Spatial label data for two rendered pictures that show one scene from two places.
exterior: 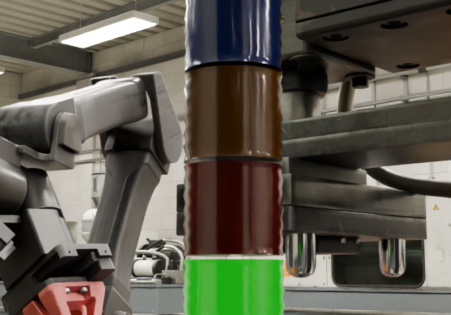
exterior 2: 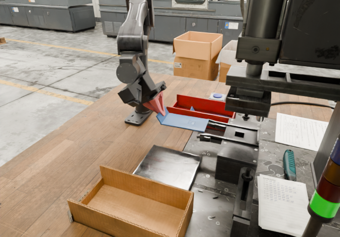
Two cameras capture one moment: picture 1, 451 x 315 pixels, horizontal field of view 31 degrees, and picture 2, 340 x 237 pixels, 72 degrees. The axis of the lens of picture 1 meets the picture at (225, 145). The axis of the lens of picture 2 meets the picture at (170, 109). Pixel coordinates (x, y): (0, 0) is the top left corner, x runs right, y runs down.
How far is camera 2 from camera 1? 47 cm
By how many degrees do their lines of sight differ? 42
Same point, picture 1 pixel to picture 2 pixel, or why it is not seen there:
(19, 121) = (129, 41)
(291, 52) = (269, 61)
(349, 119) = (285, 85)
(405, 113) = (304, 88)
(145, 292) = not seen: outside the picture
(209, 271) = (333, 205)
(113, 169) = not seen: hidden behind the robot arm
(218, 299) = (333, 209)
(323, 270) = not seen: outside the picture
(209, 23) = not seen: outside the picture
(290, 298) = (115, 1)
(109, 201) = not seen: hidden behind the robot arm
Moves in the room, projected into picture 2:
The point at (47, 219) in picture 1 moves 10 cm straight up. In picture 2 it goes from (147, 77) to (145, 43)
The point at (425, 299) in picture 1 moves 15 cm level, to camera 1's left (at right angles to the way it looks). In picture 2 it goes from (159, 2) to (153, 3)
